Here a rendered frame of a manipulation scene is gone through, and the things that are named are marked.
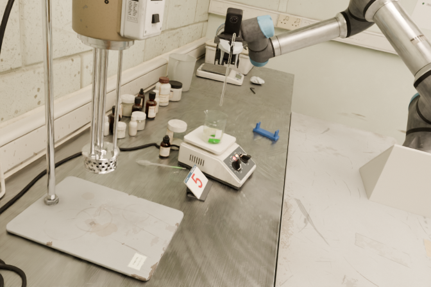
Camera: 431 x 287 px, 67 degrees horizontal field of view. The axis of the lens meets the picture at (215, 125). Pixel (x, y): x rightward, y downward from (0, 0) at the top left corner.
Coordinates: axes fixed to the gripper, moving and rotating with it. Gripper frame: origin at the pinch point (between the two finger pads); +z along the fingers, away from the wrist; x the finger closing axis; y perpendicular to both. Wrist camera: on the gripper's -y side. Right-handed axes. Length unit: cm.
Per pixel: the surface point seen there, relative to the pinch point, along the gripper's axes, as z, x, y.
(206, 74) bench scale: -88, 4, 34
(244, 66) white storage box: -110, -18, 33
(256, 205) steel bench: 17.1, -12.3, 34.9
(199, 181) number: 13.1, 3.0, 32.8
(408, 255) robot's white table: 27, -48, 36
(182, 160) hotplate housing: 4.4, 8.5, 32.6
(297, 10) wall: -141, -49, -2
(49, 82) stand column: 28.2, 33.3, 5.3
